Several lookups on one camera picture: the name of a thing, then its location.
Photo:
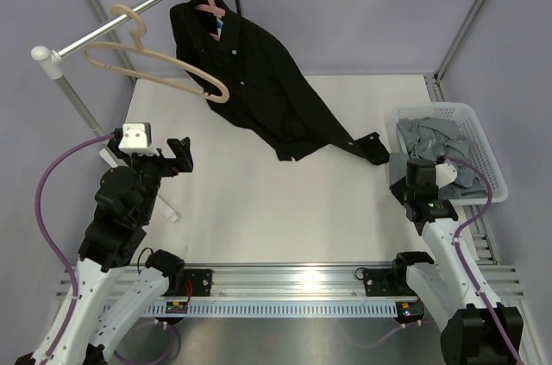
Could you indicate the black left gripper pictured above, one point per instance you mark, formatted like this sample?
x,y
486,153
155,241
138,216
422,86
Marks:
x,y
180,150

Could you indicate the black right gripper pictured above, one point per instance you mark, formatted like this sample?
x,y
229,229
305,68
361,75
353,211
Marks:
x,y
397,188

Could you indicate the grey shirt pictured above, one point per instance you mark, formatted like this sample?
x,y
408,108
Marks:
x,y
430,138

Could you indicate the beige plastic hanger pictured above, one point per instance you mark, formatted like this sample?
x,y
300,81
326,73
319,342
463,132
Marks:
x,y
138,48

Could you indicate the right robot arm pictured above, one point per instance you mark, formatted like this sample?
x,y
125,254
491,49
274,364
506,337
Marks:
x,y
476,326

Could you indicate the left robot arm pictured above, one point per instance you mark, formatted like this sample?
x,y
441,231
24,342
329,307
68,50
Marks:
x,y
81,332

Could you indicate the black shirt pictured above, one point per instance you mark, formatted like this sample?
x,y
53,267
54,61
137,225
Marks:
x,y
268,94

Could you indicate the white plastic basket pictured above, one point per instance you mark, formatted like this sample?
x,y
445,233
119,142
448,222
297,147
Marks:
x,y
482,161

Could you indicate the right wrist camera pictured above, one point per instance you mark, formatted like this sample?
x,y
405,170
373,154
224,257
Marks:
x,y
446,174

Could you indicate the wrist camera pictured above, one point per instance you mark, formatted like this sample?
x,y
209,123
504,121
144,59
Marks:
x,y
136,139
446,174

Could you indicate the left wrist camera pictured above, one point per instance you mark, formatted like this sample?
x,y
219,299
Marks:
x,y
136,139

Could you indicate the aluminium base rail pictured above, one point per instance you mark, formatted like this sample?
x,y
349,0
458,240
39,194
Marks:
x,y
308,282

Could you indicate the white slotted cable duct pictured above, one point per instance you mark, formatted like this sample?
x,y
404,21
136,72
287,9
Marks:
x,y
272,309

